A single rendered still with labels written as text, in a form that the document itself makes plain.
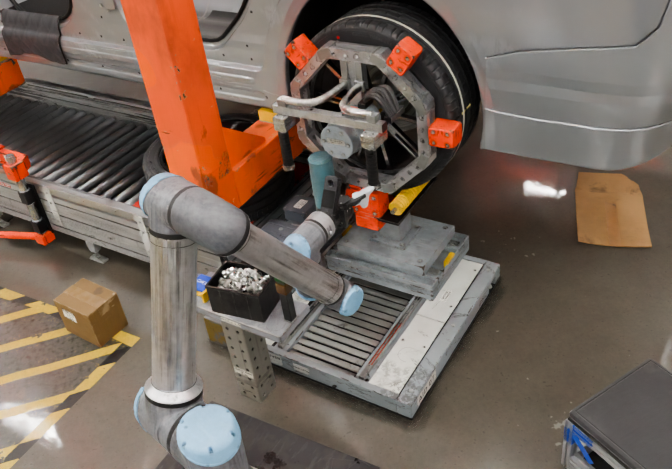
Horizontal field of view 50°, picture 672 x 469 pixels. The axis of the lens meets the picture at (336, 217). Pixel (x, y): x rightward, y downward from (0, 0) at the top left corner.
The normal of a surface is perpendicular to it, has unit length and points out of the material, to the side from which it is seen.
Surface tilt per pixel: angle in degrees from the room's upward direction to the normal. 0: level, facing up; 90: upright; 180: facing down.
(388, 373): 0
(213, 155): 90
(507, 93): 90
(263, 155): 90
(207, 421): 5
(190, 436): 5
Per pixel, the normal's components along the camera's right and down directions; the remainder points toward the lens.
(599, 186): -0.13, -0.67
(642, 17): -0.33, 0.58
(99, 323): 0.83, 0.25
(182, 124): -0.52, 0.54
